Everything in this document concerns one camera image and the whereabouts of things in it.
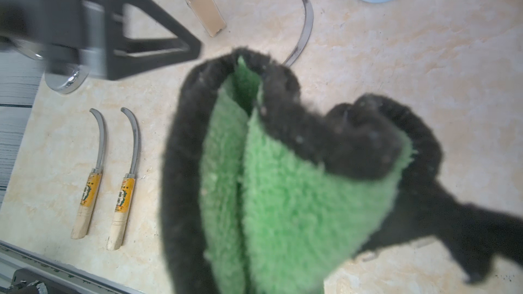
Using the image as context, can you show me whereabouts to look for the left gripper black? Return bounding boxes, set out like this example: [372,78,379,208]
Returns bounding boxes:
[1,0,202,81]

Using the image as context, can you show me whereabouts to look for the sickle wooden handle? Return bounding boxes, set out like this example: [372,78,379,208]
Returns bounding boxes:
[106,107,141,250]
[283,0,314,68]
[71,108,107,240]

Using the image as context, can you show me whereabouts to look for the green microfiber rag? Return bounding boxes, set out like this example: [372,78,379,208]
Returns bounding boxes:
[159,48,522,293]

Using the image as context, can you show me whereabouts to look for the silver metal glass rack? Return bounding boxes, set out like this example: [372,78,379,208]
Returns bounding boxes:
[43,64,90,95]

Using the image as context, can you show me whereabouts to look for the aluminium rail frame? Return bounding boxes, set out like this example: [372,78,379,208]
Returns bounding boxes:
[1,241,139,293]

